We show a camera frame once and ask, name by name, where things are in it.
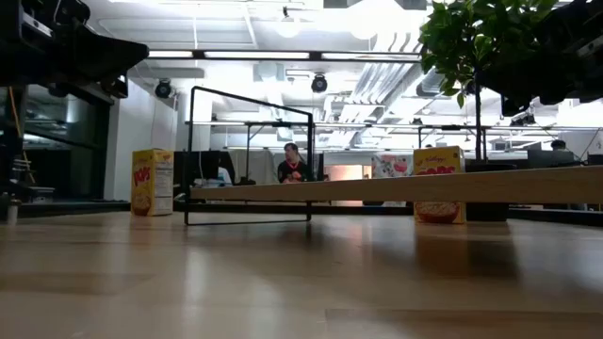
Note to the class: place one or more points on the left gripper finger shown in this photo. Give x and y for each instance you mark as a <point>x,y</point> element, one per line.
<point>108,54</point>

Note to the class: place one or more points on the yellow corn pops cereal box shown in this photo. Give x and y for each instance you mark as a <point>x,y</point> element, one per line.
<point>146,183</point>
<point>438,160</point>

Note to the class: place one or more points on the black round ceiling lamp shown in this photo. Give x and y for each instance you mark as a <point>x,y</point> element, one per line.
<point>163,88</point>
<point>319,83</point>

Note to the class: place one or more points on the person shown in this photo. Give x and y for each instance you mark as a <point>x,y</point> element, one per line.
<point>558,145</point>
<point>292,169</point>

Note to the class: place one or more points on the green plant in black pot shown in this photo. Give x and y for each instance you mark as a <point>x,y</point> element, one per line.
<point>466,37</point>

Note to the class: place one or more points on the long ceiling light strip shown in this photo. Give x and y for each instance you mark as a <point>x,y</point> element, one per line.
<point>254,54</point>

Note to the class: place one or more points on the black monitor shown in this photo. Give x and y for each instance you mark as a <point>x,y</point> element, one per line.
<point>207,165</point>

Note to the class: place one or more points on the small white cylinder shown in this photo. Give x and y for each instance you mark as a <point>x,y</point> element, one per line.
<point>12,211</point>

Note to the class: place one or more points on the white floral cloth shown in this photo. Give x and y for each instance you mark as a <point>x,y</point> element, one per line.
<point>391,166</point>

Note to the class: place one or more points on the black metal table frame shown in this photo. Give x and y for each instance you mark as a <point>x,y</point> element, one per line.
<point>70,207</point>

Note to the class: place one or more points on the wooden shelf with black frame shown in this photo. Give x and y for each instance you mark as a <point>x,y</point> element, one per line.
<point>377,188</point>

